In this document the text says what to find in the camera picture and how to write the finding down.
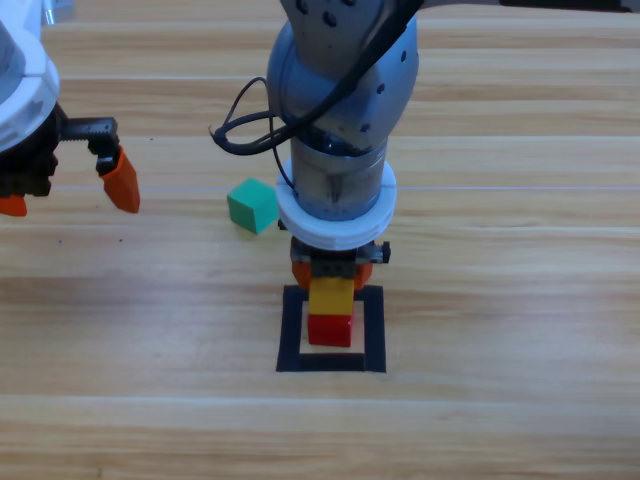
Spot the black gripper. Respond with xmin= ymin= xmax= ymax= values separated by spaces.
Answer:
xmin=0 ymin=102 xmax=142 ymax=218
xmin=289 ymin=238 xmax=392 ymax=292

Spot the yellow cube block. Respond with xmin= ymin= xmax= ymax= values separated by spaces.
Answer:
xmin=308 ymin=276 xmax=356 ymax=318

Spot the red cube block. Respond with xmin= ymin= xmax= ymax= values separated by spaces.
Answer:
xmin=306 ymin=312 xmax=354 ymax=348

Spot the green cube block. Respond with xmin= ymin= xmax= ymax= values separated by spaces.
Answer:
xmin=226 ymin=178 xmax=280 ymax=235

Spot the black tape square outline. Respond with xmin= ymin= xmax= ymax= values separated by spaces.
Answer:
xmin=275 ymin=284 xmax=387 ymax=375

